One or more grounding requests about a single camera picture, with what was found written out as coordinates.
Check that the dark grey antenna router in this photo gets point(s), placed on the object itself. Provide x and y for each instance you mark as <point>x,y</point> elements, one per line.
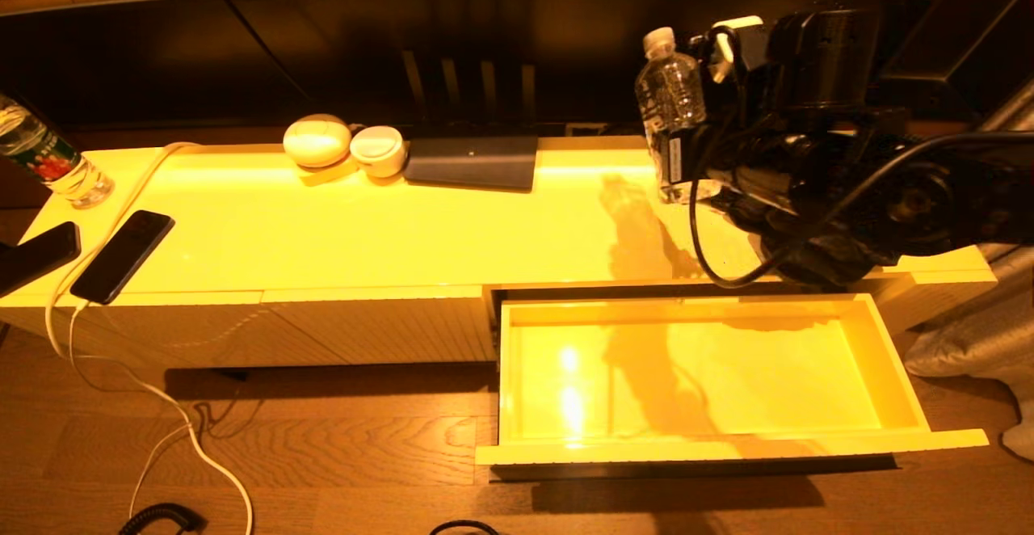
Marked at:
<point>472,163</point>

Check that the black smartphone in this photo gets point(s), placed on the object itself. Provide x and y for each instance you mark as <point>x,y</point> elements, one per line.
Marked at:
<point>36,254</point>
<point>121,257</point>

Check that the black television screen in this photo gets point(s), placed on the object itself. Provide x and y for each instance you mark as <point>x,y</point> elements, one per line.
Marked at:
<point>485,42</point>

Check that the water bottle with colourful label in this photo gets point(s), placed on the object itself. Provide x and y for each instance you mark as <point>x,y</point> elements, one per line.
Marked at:
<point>48,159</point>

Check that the dark wooden wall shelf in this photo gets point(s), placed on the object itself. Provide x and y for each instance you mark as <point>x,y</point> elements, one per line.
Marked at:
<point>977,18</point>

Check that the white oval device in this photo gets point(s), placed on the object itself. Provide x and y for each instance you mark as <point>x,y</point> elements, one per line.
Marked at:
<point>317,142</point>

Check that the white round device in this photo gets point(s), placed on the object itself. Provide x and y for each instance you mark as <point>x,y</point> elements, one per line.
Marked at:
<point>378,150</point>

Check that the clear plastic water bottle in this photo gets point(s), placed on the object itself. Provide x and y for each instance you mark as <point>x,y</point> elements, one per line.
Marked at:
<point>669,90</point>

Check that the white cabinet drawer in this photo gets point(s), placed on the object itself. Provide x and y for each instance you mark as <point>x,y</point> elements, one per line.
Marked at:
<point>727,373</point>

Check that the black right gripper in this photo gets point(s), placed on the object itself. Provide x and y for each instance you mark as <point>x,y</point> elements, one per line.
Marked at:
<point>751,167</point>

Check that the cream ribbed sideboard cabinet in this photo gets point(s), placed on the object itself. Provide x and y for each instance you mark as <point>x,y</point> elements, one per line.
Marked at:
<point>363,228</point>

